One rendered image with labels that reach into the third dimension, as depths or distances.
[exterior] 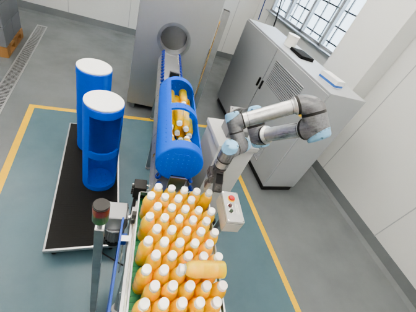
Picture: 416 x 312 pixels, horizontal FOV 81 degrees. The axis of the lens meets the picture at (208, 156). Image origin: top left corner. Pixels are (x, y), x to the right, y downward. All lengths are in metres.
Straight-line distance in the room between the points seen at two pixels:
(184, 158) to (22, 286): 1.46
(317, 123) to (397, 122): 2.45
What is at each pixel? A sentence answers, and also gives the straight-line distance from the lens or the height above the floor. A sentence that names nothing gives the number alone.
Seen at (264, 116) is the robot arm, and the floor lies 1.57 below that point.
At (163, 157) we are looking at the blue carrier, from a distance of 1.42.
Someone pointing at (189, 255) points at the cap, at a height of 1.10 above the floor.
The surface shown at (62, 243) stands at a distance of 2.21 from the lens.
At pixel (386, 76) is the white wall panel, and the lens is 3.88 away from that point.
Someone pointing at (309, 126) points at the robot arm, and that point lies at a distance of 1.29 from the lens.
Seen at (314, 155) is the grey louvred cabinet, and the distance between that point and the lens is 3.20.
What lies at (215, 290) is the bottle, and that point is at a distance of 1.18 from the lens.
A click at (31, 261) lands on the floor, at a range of 2.35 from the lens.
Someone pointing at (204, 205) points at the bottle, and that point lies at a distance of 1.43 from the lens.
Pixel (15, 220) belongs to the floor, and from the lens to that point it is 2.55.
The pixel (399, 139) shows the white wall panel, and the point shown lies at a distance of 3.63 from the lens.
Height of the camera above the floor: 2.10
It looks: 39 degrees down
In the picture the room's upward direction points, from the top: 24 degrees clockwise
